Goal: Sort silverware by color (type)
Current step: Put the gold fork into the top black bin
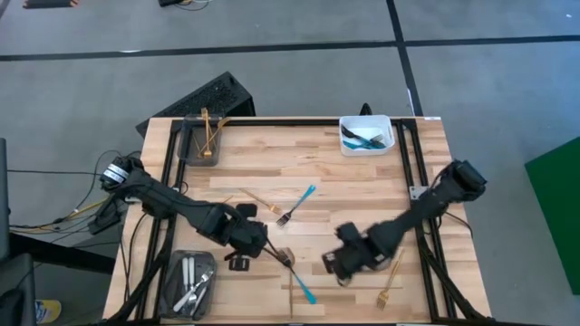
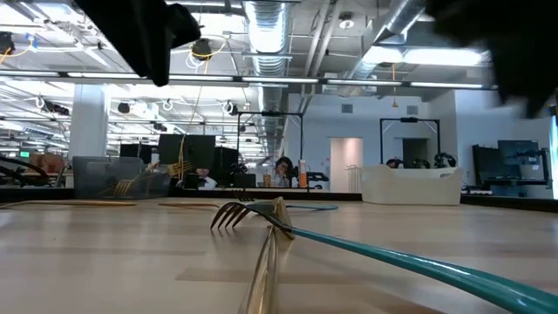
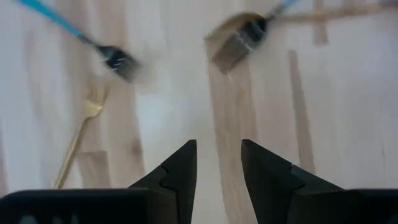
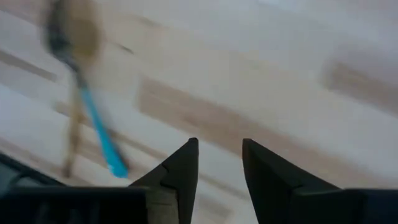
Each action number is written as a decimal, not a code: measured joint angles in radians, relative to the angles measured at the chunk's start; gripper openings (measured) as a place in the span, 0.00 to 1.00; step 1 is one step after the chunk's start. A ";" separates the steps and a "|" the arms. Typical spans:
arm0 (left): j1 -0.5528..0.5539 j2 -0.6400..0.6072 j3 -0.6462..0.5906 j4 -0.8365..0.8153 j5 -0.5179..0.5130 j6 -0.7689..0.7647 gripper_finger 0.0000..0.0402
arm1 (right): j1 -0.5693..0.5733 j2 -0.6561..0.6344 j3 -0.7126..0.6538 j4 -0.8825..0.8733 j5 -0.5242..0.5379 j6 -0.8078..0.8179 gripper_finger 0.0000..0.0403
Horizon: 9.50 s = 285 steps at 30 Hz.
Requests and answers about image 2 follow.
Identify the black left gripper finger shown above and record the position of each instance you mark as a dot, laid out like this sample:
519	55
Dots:
146	65
163	65

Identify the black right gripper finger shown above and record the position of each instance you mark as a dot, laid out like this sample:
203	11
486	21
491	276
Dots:
545	93
521	96

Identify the gold knife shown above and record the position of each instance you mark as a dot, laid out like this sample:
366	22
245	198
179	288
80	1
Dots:
261	283

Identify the black ceiling dome device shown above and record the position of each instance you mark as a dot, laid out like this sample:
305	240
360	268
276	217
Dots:
202	51

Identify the black display screen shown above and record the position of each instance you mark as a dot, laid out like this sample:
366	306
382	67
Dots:
519	150
488	165

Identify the white pillar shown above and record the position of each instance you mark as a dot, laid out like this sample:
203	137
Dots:
87	122

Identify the black monitor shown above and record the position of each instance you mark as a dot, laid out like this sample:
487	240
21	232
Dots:
201	150
171	148
226	161
135	152

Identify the long linear ceiling light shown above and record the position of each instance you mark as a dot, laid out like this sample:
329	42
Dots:
279	79

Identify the grey translucent plastic bin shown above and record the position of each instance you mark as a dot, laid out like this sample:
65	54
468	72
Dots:
96	174

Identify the person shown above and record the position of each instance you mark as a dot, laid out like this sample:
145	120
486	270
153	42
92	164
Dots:
394	163
208	182
283	168

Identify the black ceiling box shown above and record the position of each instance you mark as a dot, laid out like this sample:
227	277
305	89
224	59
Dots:
5	43

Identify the brown cardboard box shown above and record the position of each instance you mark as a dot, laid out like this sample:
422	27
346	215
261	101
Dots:
48	163

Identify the white plastic bin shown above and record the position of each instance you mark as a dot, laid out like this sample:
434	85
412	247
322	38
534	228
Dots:
410	187

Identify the green exit sign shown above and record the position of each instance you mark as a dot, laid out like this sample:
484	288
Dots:
24	154

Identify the brown paper cup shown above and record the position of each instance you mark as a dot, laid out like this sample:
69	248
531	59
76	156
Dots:
267	180

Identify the round ceiling smoke detector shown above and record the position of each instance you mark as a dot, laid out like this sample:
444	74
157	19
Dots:
346	24

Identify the orange bottle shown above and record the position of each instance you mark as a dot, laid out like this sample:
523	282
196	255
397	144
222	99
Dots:
302	174

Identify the black desk equipment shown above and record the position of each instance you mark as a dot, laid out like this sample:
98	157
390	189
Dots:
317	176

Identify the wide silver ventilation duct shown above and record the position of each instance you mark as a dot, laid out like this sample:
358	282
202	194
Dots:
267	35

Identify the grey wall vent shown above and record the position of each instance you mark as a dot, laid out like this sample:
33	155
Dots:
347	108
412	110

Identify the black rig frame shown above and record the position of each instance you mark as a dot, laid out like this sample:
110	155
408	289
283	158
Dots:
270	114
409	119

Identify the black chair frame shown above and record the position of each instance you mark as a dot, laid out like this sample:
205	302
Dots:
22	162

